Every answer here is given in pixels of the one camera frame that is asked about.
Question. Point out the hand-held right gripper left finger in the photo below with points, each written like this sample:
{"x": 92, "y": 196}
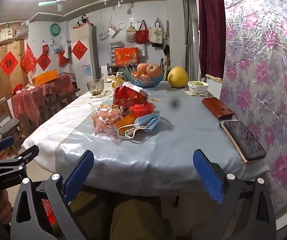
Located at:
{"x": 79, "y": 177}

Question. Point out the blue face mask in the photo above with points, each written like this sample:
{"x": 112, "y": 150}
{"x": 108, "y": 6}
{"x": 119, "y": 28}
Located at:
{"x": 147, "y": 123}

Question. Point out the white refrigerator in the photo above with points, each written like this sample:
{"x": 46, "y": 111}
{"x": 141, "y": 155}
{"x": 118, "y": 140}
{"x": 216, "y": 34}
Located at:
{"x": 83, "y": 62}

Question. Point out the red plastic net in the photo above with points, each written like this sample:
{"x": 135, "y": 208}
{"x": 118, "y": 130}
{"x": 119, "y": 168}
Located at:
{"x": 142, "y": 108}

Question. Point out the red phone case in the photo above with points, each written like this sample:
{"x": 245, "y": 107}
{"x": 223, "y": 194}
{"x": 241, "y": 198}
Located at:
{"x": 217, "y": 107}

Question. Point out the person's left hand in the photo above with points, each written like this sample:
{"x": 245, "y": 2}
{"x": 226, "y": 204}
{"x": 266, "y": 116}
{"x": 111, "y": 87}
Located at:
{"x": 4, "y": 206}

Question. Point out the red plastic bag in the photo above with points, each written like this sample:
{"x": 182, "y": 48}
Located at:
{"x": 28, "y": 60}

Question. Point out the red gift box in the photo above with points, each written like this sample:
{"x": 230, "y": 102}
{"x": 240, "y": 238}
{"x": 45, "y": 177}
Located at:
{"x": 126, "y": 56}

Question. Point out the orange packet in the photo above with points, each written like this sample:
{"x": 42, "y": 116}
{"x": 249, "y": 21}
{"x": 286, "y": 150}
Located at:
{"x": 126, "y": 122}

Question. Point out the white tablecloth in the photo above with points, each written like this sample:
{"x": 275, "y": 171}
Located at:
{"x": 48, "y": 135}

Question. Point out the orange snack packets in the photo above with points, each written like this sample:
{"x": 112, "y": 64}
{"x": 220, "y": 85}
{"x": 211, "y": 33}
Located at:
{"x": 138, "y": 74}

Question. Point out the orange box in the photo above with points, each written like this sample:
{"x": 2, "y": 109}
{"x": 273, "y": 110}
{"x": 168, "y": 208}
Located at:
{"x": 44, "y": 77}

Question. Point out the clear plastic bag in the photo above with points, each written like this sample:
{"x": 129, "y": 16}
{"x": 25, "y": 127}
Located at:
{"x": 113, "y": 31}

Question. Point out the white ceramic bowl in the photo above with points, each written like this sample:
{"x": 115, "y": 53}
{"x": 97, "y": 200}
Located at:
{"x": 198, "y": 88}

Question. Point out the woven hanging bag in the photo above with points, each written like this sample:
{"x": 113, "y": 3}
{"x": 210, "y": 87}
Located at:
{"x": 21, "y": 31}
{"x": 5, "y": 35}

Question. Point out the teal round basin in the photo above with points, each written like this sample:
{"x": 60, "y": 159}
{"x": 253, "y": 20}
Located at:
{"x": 55, "y": 29}

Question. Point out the red printed carton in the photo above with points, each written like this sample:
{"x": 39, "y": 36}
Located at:
{"x": 4, "y": 154}

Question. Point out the side table with red cloth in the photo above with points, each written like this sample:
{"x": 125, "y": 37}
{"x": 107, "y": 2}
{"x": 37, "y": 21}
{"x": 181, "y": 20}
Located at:
{"x": 26, "y": 100}

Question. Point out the red foil snack bag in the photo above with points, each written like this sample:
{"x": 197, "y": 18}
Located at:
{"x": 127, "y": 96}

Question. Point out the apple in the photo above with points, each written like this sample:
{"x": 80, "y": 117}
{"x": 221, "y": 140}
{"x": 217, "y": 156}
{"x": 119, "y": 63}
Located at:
{"x": 142, "y": 68}
{"x": 154, "y": 70}

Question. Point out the grey shelf rack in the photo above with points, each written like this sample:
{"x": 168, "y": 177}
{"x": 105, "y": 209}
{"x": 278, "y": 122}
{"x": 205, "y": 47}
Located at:
{"x": 113, "y": 47}

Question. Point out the yellow plastic bag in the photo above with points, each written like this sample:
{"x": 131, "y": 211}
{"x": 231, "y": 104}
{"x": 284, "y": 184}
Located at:
{"x": 118, "y": 82}

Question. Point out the pink clear wrapper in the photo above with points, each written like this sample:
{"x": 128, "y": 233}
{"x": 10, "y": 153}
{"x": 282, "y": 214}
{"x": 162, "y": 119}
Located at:
{"x": 106, "y": 120}

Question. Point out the floral plastic sheet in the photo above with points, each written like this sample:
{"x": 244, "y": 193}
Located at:
{"x": 263, "y": 80}

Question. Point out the wooden chair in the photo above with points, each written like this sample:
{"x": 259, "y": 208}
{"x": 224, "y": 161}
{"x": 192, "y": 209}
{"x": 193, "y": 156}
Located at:
{"x": 8, "y": 125}

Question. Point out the red diamond poster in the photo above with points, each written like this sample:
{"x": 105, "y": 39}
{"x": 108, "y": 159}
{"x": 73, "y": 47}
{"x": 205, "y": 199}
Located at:
{"x": 63, "y": 59}
{"x": 43, "y": 62}
{"x": 79, "y": 50}
{"x": 9, "y": 63}

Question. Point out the person's olive trousers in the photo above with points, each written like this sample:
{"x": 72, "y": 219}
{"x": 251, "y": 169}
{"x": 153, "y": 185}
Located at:
{"x": 136, "y": 220}

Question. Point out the green food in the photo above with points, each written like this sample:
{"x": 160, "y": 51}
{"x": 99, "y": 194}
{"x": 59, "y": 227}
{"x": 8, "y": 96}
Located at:
{"x": 198, "y": 83}

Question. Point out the black smartphone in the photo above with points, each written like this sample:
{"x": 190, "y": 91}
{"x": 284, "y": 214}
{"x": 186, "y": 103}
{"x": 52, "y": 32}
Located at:
{"x": 243, "y": 140}

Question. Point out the white tote bag green print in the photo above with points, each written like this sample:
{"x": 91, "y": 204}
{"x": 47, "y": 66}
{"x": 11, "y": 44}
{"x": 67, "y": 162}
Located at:
{"x": 156, "y": 33}

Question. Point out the blue glass fruit bowl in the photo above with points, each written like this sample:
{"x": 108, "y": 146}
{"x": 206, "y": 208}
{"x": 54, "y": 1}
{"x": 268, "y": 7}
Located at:
{"x": 146, "y": 83}

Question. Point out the plush toy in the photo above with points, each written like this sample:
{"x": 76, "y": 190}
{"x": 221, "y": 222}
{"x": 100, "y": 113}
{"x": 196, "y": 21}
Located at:
{"x": 82, "y": 21}

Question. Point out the red tote bag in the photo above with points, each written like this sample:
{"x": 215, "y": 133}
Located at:
{"x": 142, "y": 36}

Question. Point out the beige bag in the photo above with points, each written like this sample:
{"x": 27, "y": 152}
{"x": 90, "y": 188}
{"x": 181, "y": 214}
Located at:
{"x": 131, "y": 33}

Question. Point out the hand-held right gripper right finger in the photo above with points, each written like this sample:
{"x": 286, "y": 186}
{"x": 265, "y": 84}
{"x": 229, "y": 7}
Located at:
{"x": 208, "y": 177}

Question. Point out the maroon curtain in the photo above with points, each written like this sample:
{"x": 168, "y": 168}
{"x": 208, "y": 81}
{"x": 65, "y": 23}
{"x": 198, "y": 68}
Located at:
{"x": 211, "y": 30}

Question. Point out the yellow pomelo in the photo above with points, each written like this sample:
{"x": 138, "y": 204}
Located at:
{"x": 178, "y": 77}

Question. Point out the wooden bench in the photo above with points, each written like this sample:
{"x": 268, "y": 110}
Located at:
{"x": 58, "y": 100}

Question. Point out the small blue poster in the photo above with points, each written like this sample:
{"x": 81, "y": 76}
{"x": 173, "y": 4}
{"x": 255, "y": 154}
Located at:
{"x": 86, "y": 70}

